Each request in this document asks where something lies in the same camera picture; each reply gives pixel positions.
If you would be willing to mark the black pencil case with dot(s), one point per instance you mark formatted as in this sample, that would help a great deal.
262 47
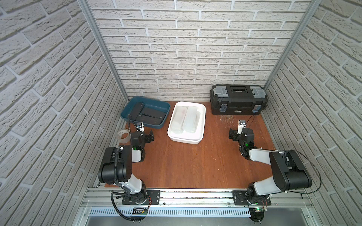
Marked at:
153 113
148 120
136 110

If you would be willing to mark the ribbed translucent pencil case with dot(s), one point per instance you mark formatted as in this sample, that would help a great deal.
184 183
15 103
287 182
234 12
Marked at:
191 119

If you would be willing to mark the teal storage bin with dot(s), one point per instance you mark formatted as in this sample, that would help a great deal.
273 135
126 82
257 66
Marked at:
150 103

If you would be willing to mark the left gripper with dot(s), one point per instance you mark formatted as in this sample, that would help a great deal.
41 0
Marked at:
148 137

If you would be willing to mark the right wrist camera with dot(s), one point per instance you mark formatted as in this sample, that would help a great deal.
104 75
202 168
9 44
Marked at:
241 126

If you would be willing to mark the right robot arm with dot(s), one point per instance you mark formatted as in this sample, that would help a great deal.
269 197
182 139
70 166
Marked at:
288 171

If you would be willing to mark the black plastic toolbox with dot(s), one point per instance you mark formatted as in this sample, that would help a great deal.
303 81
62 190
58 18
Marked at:
237 99

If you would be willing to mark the black pencil case front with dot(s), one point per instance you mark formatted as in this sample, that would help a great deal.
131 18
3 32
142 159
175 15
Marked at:
136 110

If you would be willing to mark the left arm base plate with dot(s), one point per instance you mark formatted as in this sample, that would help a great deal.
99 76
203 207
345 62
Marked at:
142 198

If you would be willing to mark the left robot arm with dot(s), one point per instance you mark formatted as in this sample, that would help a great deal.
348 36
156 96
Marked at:
117 162

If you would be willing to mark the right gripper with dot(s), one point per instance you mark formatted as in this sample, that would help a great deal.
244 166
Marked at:
235 134

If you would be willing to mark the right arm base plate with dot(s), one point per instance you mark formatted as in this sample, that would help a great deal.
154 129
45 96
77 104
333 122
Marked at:
243 197

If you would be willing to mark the clear tape roll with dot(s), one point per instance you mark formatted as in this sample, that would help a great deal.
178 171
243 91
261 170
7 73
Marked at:
123 136

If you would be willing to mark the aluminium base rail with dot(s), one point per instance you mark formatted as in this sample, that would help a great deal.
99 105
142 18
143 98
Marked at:
200 198

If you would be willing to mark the white storage bin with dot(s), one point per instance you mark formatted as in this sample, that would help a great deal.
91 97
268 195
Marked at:
190 138

